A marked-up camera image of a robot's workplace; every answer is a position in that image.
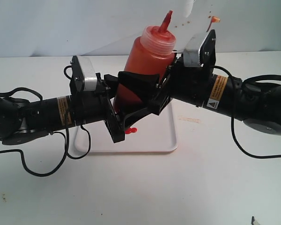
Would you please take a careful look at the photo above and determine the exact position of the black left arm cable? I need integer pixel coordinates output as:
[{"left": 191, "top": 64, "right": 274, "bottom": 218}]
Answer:
[{"left": 0, "top": 65, "right": 92, "bottom": 177}]

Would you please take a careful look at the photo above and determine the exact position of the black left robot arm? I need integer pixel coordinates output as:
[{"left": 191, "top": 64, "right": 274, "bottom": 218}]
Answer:
[{"left": 0, "top": 71, "right": 159, "bottom": 145}]

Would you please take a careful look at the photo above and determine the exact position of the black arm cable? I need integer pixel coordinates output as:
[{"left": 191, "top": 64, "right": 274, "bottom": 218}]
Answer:
[
  {"left": 210, "top": 65, "right": 281, "bottom": 158},
  {"left": 0, "top": 65, "right": 92, "bottom": 177}
]

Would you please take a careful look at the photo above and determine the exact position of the red sauce blob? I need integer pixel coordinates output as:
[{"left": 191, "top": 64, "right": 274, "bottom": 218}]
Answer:
[{"left": 125, "top": 127, "right": 137, "bottom": 135}]

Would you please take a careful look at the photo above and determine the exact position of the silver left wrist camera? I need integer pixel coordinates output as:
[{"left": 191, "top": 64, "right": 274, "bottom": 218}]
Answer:
[{"left": 71, "top": 55, "right": 97, "bottom": 92}]

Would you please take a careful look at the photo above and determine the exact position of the white rectangular plastic tray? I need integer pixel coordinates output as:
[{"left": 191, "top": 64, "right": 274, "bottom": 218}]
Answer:
[{"left": 84, "top": 103, "right": 178, "bottom": 153}]

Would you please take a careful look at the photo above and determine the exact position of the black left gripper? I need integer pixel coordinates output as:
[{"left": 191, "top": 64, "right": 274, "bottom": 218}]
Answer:
[{"left": 70, "top": 73, "right": 151, "bottom": 143}]

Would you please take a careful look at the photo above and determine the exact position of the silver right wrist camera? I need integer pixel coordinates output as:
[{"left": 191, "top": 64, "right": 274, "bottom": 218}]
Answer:
[{"left": 183, "top": 29, "right": 216, "bottom": 68}]

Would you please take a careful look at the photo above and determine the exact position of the red sauce squeeze bottle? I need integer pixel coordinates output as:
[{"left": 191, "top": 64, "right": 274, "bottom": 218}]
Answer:
[{"left": 112, "top": 10, "right": 221, "bottom": 113}]

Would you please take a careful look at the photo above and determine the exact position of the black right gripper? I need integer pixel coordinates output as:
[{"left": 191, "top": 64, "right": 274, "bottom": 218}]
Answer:
[{"left": 118, "top": 54, "right": 213, "bottom": 115}]

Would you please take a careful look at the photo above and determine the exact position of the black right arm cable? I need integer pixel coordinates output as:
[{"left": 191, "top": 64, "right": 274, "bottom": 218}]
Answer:
[{"left": 210, "top": 65, "right": 281, "bottom": 158}]

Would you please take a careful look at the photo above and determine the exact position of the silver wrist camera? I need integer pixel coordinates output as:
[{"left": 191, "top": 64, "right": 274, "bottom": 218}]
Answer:
[
  {"left": 71, "top": 55, "right": 97, "bottom": 92},
  {"left": 183, "top": 29, "right": 216, "bottom": 68}
]

